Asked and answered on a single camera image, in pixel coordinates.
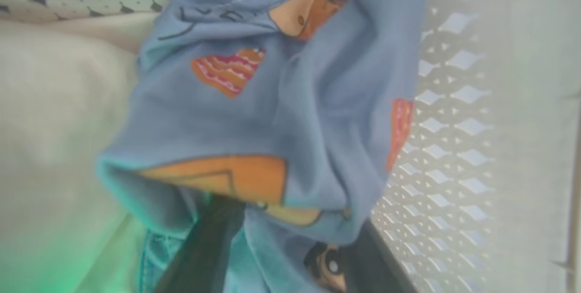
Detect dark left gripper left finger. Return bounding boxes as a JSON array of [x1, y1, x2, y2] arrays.
[[154, 197, 246, 293]]

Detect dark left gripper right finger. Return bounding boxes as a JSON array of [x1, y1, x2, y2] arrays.
[[345, 223, 418, 293]]

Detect blue cartoon print garment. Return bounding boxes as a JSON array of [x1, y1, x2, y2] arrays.
[[95, 0, 427, 293]]

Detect cream white garment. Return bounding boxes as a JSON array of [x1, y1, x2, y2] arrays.
[[0, 10, 159, 293]]

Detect cream perforated laundry basket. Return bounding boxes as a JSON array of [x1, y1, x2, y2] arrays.
[[0, 0, 581, 293]]

